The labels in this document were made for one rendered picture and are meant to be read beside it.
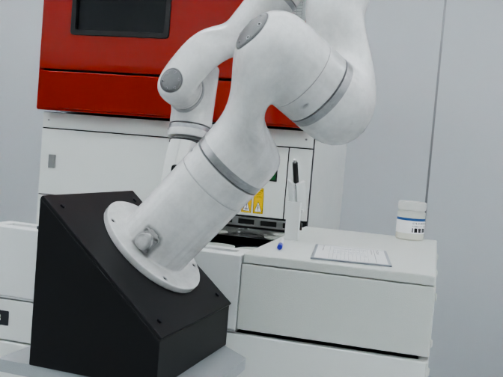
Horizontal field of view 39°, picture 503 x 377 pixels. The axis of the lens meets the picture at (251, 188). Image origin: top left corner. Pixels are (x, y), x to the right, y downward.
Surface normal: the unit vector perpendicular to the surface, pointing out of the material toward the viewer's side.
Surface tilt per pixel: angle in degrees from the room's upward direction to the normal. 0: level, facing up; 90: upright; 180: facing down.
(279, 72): 113
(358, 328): 90
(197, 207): 106
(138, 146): 90
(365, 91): 74
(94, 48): 90
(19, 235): 90
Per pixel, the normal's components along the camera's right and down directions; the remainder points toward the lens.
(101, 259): 0.68, -0.69
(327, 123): -0.10, 0.67
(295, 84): 0.08, 0.54
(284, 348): -0.25, 0.03
